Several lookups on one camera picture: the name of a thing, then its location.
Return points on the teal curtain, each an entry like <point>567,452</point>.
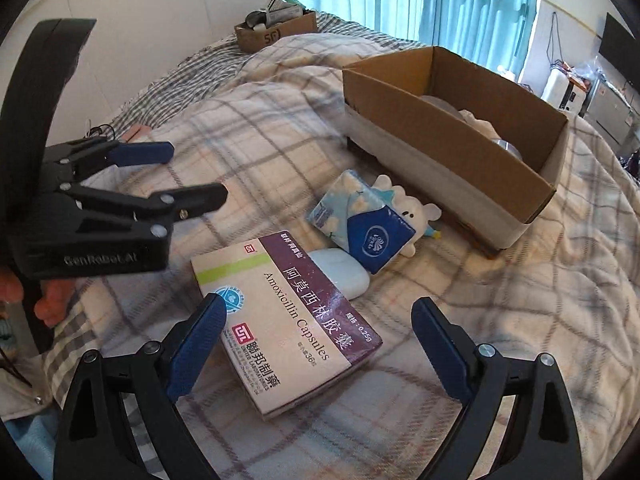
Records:
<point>400,0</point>

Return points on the clutter of small packages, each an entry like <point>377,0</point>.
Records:
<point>280,7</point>

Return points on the small pink object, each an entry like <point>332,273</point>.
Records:
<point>135,132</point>

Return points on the white cloth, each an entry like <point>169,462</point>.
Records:
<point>477,121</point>

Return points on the beige jacket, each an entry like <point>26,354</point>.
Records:
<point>22,375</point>

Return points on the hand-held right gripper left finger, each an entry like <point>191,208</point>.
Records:
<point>200,345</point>

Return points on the shiny metal container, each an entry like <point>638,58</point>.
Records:
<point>507,149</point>

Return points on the person's left hand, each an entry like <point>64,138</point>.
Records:
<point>52,295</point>

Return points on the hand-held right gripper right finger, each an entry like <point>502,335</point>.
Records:
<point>440,355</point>

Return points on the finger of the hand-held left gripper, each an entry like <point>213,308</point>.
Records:
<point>192,199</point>
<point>145,153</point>

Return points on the white plush toy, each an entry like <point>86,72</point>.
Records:
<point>407,210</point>

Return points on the large cardboard box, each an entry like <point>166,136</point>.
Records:
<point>450,160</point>

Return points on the grey metal cabinet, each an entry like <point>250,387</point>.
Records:
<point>611,110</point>

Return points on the small cardboard box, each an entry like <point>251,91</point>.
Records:
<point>275,32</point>

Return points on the grey checked bed sheet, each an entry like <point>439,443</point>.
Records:
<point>165,75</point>

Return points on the floral blue tissue pack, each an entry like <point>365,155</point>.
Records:
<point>337,210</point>

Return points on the purple and beige medicine box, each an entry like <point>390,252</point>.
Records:
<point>290,320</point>

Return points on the plaid blanket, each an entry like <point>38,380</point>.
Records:
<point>310,125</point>

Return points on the white appliance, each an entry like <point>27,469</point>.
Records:
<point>560,89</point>

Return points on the black monitor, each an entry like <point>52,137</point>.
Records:
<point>620,47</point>

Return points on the dark blue tissue pack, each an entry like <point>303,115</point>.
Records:
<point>379,242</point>

